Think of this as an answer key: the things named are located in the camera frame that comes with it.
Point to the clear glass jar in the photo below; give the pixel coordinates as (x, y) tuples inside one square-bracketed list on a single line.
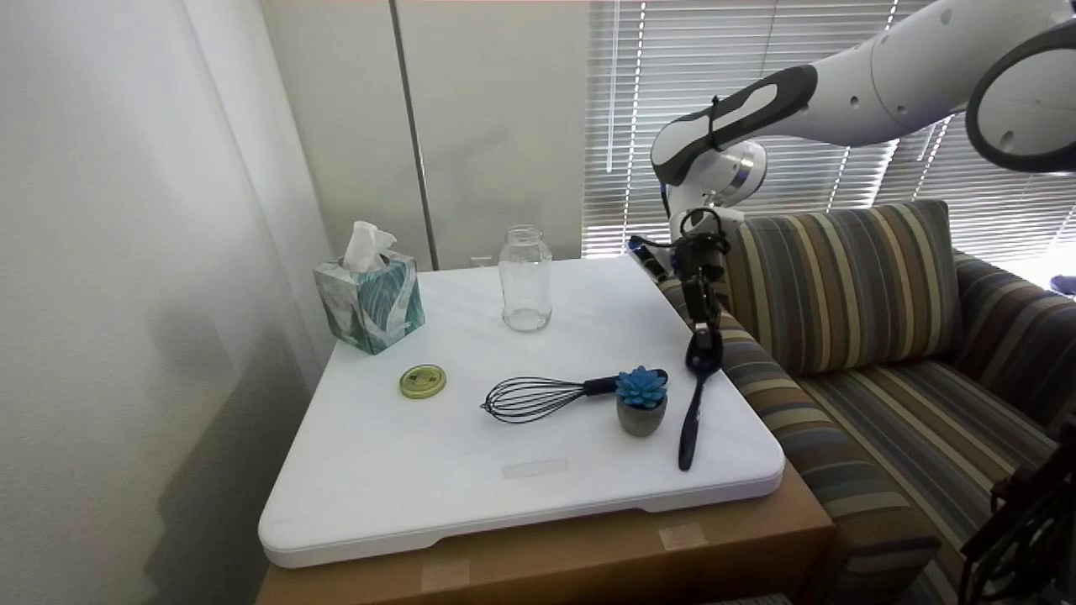
[(525, 286)]

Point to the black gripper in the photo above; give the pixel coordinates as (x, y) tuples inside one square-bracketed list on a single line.
[(699, 247)]

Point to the striped cushion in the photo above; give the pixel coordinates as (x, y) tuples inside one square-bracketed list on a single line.
[(843, 286)]

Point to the blue succulent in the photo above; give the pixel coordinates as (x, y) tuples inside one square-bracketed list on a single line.
[(643, 407)]

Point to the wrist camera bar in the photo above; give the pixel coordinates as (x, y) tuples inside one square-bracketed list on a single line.
[(650, 253)]

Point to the round green jar lid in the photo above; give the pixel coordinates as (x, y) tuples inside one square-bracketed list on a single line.
[(424, 382)]

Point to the white window blinds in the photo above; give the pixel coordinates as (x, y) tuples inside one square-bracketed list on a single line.
[(625, 102)]

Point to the black metal frame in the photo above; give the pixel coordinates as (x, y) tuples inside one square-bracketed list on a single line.
[(1027, 526)]

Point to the small blue object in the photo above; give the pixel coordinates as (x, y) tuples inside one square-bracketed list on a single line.
[(1063, 286)]

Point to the striped couch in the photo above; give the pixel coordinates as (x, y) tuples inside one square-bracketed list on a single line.
[(928, 449)]

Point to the teal patterned tissue box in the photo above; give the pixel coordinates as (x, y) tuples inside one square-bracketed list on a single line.
[(371, 304)]

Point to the thin metal wall pole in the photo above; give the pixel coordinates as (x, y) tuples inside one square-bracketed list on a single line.
[(411, 135)]

